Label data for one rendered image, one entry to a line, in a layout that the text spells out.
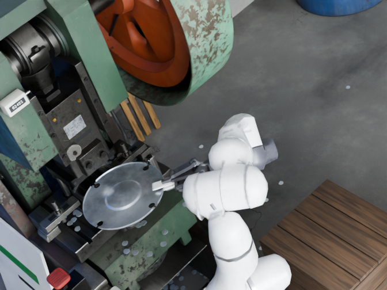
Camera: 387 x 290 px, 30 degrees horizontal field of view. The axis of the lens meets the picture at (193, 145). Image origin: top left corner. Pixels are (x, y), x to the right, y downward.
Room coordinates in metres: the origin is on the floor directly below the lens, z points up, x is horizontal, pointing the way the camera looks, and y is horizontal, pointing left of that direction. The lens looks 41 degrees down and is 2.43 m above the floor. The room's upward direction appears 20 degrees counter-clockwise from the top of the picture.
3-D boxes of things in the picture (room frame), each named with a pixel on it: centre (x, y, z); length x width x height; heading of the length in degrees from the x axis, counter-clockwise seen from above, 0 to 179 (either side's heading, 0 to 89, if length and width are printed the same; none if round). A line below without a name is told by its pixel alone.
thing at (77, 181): (1.91, 0.38, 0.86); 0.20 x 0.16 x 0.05; 120
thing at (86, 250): (1.90, 0.37, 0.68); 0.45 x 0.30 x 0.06; 120
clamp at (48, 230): (1.82, 0.52, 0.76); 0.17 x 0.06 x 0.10; 120
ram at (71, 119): (1.87, 0.35, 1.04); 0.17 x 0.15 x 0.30; 30
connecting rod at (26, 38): (1.90, 0.37, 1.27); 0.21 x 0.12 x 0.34; 30
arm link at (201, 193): (1.27, 0.01, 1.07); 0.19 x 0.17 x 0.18; 159
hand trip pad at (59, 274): (1.54, 0.54, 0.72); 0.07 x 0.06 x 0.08; 30
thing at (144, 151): (1.99, 0.23, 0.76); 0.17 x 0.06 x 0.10; 120
